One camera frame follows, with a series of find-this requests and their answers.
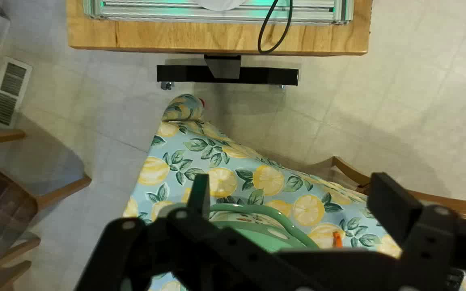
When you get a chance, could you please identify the orange small object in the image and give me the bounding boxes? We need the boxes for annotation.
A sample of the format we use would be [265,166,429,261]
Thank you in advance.
[328,227,346,250]

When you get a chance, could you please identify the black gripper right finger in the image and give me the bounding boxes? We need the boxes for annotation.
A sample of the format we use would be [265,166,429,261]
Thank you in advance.
[367,171,466,291]

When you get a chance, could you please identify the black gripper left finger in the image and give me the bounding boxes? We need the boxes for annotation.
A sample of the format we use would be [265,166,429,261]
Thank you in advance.
[76,173,311,291]

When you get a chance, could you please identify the white floor vent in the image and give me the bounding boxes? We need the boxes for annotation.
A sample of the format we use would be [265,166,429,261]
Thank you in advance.
[0,56,34,129]

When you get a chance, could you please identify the lemon print tablecloth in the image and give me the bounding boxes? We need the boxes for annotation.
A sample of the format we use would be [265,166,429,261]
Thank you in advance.
[121,92,404,291]

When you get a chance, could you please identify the black stand foot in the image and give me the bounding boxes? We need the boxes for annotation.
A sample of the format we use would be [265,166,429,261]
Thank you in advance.
[155,53,301,90]

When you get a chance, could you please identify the cream bucket with green handle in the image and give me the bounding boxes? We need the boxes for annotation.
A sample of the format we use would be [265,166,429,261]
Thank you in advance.
[205,200,322,255]

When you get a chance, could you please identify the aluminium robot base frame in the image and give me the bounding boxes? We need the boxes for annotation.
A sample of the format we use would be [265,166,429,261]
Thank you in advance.
[84,0,353,25]

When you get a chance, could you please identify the black cable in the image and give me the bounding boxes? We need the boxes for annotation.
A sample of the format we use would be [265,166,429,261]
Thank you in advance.
[256,0,294,55]

